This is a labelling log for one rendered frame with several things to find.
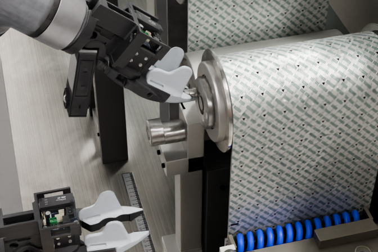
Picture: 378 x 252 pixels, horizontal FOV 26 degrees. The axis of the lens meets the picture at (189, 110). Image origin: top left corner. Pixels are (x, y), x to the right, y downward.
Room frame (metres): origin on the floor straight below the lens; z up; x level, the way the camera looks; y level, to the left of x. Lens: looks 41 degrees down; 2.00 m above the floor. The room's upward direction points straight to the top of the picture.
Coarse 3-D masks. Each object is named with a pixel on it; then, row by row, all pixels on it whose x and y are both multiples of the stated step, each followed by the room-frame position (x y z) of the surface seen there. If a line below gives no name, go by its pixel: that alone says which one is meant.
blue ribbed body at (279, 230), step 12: (324, 216) 0.86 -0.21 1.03; (336, 216) 0.85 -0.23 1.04; (348, 216) 0.85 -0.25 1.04; (360, 216) 0.86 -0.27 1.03; (276, 228) 0.83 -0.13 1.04; (288, 228) 0.83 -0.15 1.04; (300, 228) 0.83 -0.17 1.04; (312, 228) 0.83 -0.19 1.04; (240, 240) 0.80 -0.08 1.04; (252, 240) 0.80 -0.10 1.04; (264, 240) 0.81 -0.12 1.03; (276, 240) 0.82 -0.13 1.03; (288, 240) 0.81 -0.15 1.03
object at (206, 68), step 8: (200, 64) 0.92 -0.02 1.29; (208, 64) 0.90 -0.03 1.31; (200, 72) 0.92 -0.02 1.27; (208, 72) 0.88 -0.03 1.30; (216, 72) 0.88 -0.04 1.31; (208, 80) 0.88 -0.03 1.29; (216, 80) 0.86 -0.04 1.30; (216, 88) 0.85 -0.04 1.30; (216, 96) 0.84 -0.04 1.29; (216, 104) 0.84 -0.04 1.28; (216, 112) 0.84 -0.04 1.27; (224, 112) 0.83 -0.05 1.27; (216, 120) 0.84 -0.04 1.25; (224, 120) 0.83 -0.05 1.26; (216, 128) 0.84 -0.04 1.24; (224, 128) 0.83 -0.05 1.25; (216, 136) 0.84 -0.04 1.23; (224, 136) 0.83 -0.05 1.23
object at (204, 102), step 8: (200, 80) 0.88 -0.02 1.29; (200, 88) 0.88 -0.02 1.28; (208, 88) 0.87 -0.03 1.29; (200, 96) 0.88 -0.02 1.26; (208, 96) 0.86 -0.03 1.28; (200, 104) 0.88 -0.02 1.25; (208, 104) 0.85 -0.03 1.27; (200, 112) 0.88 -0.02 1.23; (208, 112) 0.84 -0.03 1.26; (200, 120) 0.88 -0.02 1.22; (208, 120) 0.84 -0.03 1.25; (208, 128) 0.85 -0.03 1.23
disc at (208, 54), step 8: (208, 56) 0.92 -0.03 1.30; (216, 56) 0.89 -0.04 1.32; (216, 64) 0.88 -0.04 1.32; (224, 80) 0.85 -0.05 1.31; (224, 88) 0.84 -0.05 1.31; (224, 96) 0.84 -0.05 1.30; (224, 104) 0.84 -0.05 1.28; (232, 120) 0.82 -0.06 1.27; (232, 128) 0.81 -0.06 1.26; (232, 136) 0.81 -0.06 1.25; (216, 144) 0.87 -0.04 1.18; (224, 144) 0.83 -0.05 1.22
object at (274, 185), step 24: (288, 144) 0.85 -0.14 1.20; (312, 144) 0.86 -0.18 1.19; (336, 144) 0.86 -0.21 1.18; (360, 144) 0.87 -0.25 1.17; (240, 168) 0.83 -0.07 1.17; (264, 168) 0.84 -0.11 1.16; (288, 168) 0.85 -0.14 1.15; (312, 168) 0.86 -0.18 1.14; (336, 168) 0.87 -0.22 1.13; (360, 168) 0.88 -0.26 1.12; (240, 192) 0.83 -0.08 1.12; (264, 192) 0.84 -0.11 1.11; (288, 192) 0.85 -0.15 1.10; (312, 192) 0.86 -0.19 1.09; (336, 192) 0.87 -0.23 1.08; (360, 192) 0.88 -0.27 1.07; (240, 216) 0.83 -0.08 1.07; (264, 216) 0.84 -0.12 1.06; (288, 216) 0.85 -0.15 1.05; (312, 216) 0.86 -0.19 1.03
